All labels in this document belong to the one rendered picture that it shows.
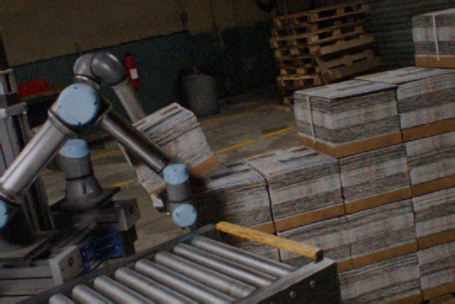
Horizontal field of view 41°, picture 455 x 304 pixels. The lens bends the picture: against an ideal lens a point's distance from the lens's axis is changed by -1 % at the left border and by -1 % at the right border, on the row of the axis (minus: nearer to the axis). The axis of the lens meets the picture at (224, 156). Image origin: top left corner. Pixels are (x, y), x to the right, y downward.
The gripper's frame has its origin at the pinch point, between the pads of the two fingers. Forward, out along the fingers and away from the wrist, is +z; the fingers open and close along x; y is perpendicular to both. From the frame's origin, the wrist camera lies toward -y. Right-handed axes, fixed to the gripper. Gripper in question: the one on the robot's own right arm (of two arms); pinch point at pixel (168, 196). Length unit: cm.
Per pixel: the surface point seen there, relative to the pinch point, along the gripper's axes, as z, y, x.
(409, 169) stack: -9, -38, -87
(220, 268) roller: -68, -3, 1
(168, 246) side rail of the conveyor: -44.8, 0.7, 9.4
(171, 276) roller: -67, 2, 13
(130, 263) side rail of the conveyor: -50, 4, 21
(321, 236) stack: -8, -42, -43
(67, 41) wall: 689, 63, -17
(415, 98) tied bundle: -9, -13, -101
